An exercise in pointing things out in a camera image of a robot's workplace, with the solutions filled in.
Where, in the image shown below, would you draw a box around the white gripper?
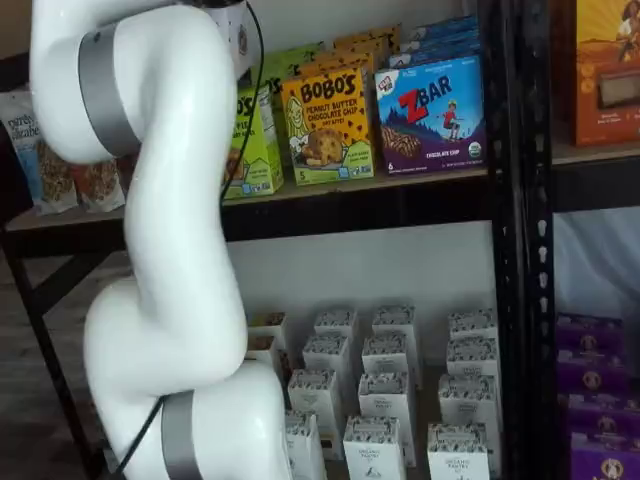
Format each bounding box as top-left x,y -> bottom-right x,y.
212,2 -> 254,79

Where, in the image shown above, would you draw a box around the green Bobo's apple pie box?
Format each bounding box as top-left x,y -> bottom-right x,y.
259,43 -> 326,76
221,83 -> 285,200
249,62 -> 292,109

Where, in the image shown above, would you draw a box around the yellow Bobo's peanut butter box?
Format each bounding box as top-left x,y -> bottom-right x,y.
280,67 -> 376,187
324,35 -> 396,66
333,22 -> 402,51
299,49 -> 376,81

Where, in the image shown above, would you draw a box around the black metal shelf rack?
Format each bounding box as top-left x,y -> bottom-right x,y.
519,0 -> 640,480
0,0 -> 526,480

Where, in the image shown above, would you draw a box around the blue purple Zbar box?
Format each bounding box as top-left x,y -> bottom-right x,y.
414,14 -> 479,36
389,42 -> 484,69
404,27 -> 481,51
374,54 -> 487,176

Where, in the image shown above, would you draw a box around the wooden shelf board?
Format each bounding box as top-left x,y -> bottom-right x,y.
0,167 -> 490,234
552,142 -> 640,166

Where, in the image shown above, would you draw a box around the yellow white granola box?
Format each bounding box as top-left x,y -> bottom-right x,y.
243,335 -> 291,381
248,312 -> 289,351

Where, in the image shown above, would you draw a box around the white floral print box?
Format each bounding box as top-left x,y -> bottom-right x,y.
302,334 -> 350,386
357,372 -> 417,469
446,337 -> 500,381
342,415 -> 404,480
283,409 -> 329,480
372,305 -> 417,351
361,332 -> 421,389
438,373 -> 500,431
313,309 -> 359,346
287,368 -> 346,461
427,423 -> 490,480
448,309 -> 498,346

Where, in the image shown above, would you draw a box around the large orange snack box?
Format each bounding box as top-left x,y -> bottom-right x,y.
569,0 -> 640,147

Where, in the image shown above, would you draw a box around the purple snack box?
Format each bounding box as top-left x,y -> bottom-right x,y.
555,313 -> 626,352
567,393 -> 640,437
555,349 -> 630,397
569,432 -> 640,480

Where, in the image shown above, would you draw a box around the orange label granola bag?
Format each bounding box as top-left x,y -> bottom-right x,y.
72,159 -> 127,212

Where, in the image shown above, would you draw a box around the blue label granola bag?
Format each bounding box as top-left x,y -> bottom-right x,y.
0,97 -> 74,217

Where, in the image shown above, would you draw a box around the white patterned cartons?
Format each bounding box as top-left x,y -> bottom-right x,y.
239,299 -> 501,480

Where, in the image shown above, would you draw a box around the white translucent plastic sheet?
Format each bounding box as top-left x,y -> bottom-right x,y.
552,212 -> 640,321

